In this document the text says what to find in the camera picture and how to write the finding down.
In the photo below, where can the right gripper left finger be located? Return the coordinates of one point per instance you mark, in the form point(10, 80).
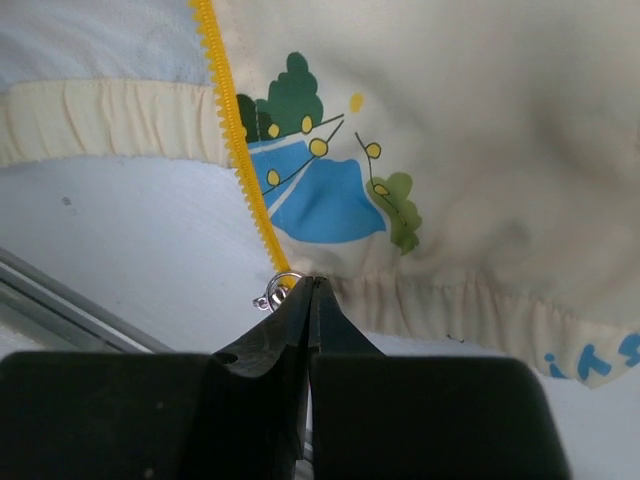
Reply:
point(238, 413)

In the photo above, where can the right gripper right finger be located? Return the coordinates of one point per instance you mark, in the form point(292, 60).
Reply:
point(410, 417)

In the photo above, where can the yellow hooded dinosaur print jacket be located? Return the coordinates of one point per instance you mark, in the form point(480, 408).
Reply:
point(456, 168)

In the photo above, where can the aluminium front rail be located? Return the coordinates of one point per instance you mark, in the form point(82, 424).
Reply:
point(60, 318)

